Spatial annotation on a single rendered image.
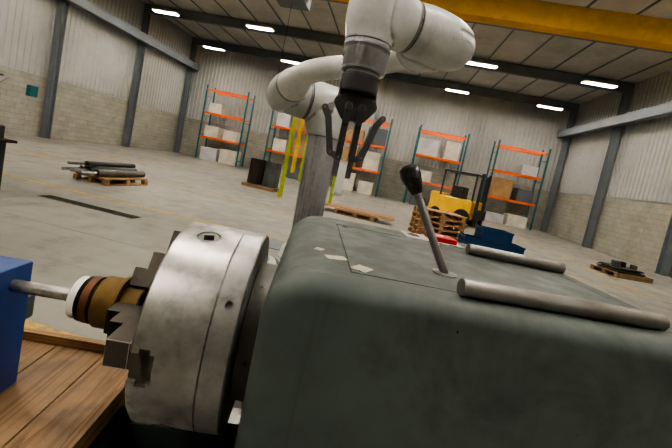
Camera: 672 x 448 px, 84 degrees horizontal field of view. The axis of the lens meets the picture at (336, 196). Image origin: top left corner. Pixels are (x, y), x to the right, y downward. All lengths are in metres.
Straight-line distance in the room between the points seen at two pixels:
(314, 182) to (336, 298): 0.85
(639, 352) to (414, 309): 0.27
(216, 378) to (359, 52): 0.57
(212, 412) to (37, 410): 0.36
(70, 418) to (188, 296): 0.35
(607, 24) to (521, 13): 2.09
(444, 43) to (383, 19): 0.14
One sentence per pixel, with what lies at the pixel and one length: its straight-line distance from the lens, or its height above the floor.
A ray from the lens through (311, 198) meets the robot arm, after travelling 1.25.
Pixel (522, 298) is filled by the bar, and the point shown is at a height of 1.27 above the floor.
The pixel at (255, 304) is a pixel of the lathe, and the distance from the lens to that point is 0.58.
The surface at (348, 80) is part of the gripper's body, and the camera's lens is 0.72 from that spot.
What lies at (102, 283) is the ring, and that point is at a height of 1.12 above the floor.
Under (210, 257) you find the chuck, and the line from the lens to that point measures 0.57.
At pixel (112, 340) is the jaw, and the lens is 0.60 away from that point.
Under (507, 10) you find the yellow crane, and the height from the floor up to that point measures 6.19.
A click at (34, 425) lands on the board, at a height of 0.89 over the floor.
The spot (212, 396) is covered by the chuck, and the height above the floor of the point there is 1.06.
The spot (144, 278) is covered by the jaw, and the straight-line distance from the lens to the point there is 0.71.
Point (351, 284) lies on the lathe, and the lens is 0.43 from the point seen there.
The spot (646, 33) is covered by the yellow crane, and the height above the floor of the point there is 6.13.
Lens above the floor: 1.38
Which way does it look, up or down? 5 degrees down
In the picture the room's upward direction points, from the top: 12 degrees clockwise
